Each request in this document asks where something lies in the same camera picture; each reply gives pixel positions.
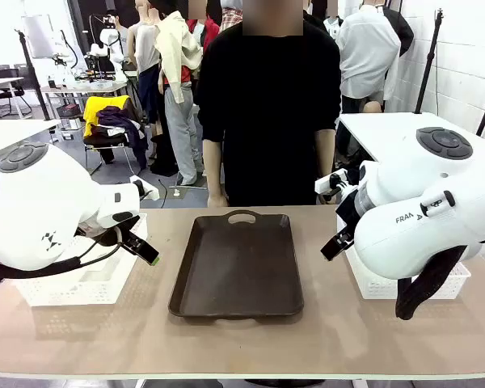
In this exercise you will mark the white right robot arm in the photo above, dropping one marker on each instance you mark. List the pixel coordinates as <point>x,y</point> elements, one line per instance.
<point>412,210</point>

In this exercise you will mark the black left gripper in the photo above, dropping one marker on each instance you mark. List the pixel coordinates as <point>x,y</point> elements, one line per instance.
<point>123,226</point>

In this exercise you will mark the cluttered background workbench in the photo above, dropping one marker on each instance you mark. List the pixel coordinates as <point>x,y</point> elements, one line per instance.
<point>85,85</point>

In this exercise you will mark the metal frame chair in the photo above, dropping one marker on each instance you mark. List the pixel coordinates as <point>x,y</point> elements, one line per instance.
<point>105,149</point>

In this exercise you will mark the black tripod stand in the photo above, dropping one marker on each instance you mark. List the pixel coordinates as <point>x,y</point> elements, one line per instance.
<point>428,60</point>
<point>34,81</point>

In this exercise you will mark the mannequin with white tank top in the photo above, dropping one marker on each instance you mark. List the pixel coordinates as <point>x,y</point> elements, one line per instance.
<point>145,52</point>

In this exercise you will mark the person's right hand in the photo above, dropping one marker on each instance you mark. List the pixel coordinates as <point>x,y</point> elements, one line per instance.
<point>218,201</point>

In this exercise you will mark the mannequin with white shirt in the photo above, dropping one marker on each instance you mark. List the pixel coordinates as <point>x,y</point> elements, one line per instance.
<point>368,56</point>

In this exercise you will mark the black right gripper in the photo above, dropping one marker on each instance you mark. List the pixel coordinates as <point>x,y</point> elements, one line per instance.
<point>349,210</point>

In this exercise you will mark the person's black sweater torso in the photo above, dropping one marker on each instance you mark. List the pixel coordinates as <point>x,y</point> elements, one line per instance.
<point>266,113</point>

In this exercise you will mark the white perforated plastic basket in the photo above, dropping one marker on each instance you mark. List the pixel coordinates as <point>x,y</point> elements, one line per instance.
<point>85,287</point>
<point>378,287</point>

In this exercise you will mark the white side desk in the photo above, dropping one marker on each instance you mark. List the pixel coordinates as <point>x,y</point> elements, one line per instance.
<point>12,131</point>

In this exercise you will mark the dark purple clothing pile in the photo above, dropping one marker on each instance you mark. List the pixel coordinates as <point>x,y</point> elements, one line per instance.
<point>125,121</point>

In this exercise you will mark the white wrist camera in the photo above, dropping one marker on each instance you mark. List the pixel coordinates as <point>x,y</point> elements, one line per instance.
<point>145,188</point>
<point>331,184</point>

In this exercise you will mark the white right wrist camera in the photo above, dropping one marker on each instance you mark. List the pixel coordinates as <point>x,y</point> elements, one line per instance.
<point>331,184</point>

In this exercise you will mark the person in red jacket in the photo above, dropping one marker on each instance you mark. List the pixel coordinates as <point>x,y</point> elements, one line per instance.
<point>204,32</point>

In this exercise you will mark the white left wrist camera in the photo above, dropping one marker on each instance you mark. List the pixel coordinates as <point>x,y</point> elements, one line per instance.
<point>145,188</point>

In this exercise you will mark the black office chair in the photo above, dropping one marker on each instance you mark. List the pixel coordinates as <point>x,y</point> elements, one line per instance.
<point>10,91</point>

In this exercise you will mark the black hanging jacket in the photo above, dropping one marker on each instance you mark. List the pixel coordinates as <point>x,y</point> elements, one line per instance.
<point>402,30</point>

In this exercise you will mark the yellow cloth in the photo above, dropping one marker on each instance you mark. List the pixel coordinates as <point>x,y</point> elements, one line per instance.
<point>93,109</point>

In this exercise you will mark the clear plastic beaker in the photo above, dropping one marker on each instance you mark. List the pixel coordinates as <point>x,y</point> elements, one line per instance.
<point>101,271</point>

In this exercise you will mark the person's right forearm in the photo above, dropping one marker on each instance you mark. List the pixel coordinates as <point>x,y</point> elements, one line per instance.
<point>214,169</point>

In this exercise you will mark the mannequin with cream jacket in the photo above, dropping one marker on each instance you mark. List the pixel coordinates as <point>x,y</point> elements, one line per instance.
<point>178,72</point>

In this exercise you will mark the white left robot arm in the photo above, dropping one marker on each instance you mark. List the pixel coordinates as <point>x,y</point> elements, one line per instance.
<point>36,202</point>

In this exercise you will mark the white reflector panel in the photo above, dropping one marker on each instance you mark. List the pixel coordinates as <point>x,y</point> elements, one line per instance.
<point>38,36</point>

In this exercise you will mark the red and black box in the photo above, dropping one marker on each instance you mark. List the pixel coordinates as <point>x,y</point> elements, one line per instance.
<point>69,113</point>

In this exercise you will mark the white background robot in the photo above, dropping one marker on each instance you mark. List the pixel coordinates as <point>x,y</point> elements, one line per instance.
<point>109,40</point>

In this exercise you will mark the person's left forearm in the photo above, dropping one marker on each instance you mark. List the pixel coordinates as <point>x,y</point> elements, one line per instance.
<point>325,153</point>

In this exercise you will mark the dark brown plastic tray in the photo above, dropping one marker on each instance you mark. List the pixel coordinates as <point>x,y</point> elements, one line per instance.
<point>236,266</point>

